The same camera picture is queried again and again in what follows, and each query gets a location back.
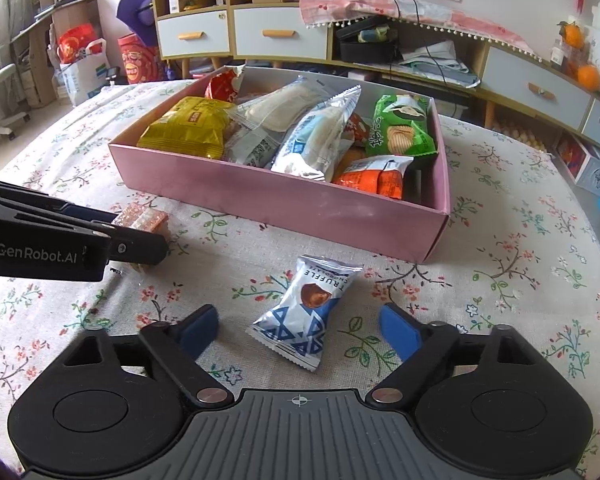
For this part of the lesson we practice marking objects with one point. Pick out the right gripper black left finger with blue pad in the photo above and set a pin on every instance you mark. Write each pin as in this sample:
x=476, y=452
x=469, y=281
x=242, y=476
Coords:
x=176, y=348

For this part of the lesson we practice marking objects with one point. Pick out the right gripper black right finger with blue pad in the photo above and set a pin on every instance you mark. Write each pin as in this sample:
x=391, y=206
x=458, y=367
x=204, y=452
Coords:
x=425, y=351

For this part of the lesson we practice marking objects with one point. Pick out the orange wafer snack packet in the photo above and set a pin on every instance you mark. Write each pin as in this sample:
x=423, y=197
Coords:
x=142, y=222

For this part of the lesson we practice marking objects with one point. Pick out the blue white truffle chocolate packet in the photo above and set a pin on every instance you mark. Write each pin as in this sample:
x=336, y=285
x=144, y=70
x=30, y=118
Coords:
x=296, y=326

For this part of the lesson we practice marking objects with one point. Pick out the floral white table cloth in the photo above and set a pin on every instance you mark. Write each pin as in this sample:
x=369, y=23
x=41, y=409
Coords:
x=518, y=250

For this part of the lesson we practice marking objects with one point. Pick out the white plastic shopping bag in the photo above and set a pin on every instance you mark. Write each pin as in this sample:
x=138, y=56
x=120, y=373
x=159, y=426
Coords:
x=83, y=63

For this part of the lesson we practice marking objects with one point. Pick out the orange red snack packet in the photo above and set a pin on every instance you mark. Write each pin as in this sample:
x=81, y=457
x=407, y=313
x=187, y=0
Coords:
x=380, y=175

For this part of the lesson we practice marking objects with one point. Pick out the pink cardboard box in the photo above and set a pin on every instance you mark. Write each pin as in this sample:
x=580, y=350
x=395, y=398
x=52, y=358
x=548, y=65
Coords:
x=396, y=228

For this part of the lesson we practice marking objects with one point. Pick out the yellow snack bag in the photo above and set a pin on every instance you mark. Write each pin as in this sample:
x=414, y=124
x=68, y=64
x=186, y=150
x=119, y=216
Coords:
x=194, y=126

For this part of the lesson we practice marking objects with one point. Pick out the red gift bag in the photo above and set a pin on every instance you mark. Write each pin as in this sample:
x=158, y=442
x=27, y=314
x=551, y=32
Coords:
x=140, y=63

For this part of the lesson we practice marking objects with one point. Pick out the green cracker snack bag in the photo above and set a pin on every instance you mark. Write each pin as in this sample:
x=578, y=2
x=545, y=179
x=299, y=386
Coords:
x=400, y=127

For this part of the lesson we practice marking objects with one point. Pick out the clear white pastry packet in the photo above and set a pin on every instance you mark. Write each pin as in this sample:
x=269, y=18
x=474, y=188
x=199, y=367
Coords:
x=263, y=122

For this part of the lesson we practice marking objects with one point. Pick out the blue white bread packet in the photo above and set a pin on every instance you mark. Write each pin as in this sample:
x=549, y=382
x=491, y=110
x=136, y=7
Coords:
x=318, y=142

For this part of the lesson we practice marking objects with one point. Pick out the yellow egg tray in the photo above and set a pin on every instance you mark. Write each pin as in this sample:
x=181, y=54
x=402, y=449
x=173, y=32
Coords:
x=519, y=133

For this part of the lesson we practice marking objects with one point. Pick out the white printed carton box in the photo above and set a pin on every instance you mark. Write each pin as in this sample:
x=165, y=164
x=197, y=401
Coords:
x=581, y=160

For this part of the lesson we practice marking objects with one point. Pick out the purple hat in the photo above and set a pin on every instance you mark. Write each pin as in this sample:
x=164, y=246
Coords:
x=138, y=15

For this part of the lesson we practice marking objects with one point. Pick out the wooden white drawer cabinet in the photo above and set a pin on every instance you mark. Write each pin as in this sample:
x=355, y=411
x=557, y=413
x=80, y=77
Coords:
x=464, y=66

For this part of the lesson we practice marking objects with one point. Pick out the orange fruit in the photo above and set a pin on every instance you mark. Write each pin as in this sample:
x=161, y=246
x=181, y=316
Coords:
x=588, y=77

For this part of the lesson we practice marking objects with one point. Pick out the pink cloth on cabinet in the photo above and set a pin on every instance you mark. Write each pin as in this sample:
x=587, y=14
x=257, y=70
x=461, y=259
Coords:
x=433, y=15

